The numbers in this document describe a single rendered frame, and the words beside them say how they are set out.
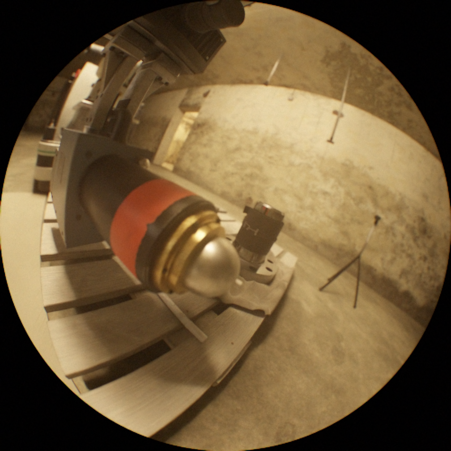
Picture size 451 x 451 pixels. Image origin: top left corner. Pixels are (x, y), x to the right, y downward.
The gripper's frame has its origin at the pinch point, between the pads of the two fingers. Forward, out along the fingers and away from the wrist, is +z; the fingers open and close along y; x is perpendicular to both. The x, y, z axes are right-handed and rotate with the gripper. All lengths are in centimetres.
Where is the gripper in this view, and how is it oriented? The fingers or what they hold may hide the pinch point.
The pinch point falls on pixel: (111, 113)
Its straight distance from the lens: 34.5
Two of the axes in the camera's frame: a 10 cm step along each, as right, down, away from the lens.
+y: -3.8, 1.0, -9.2
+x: 8.3, 4.7, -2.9
